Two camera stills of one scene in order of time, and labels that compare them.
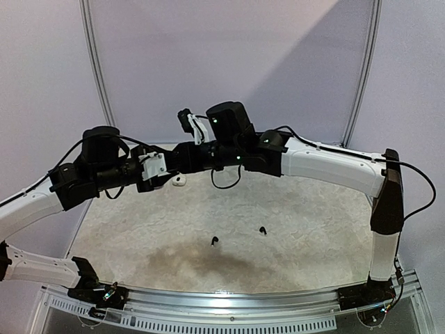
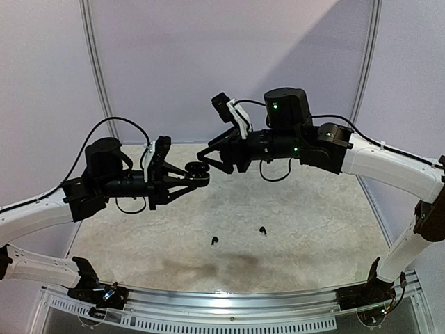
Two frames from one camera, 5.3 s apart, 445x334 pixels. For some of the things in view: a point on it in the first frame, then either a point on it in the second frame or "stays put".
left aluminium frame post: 85,15 stays put
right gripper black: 188,157 -> 241,153
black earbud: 215,239 stays put
